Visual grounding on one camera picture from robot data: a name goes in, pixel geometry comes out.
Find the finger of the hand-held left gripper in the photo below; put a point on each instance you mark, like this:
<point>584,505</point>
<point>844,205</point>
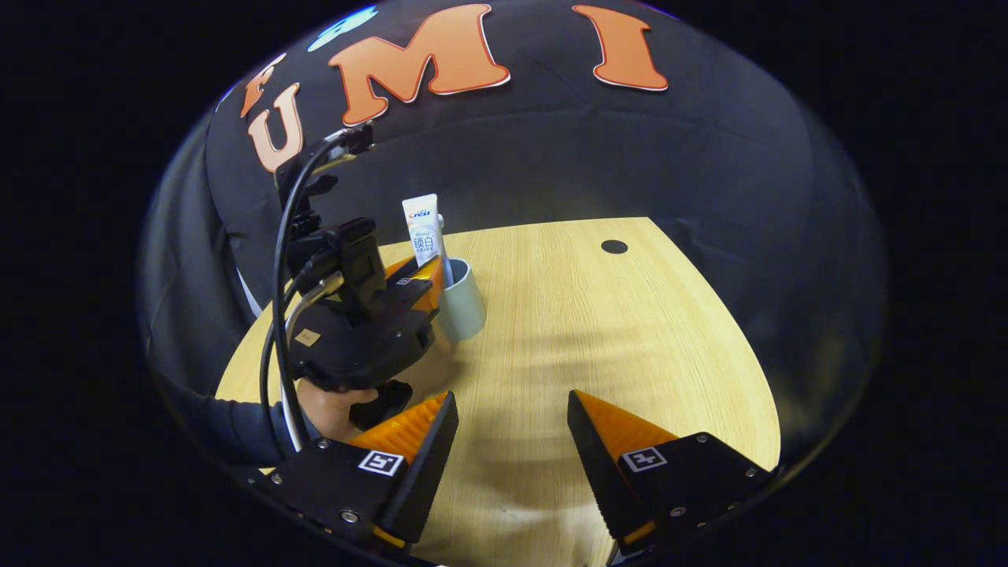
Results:
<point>409,287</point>
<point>400,268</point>

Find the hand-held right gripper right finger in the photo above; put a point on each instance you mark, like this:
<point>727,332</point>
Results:
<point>602,472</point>

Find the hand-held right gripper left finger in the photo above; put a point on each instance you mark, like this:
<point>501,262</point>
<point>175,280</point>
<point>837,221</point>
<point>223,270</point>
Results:
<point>425,472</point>

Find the white toothpaste tube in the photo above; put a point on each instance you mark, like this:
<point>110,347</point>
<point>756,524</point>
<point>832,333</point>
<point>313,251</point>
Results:
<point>424,236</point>

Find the wooden desktop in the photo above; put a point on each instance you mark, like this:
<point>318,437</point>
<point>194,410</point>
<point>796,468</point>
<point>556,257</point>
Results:
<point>591,331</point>

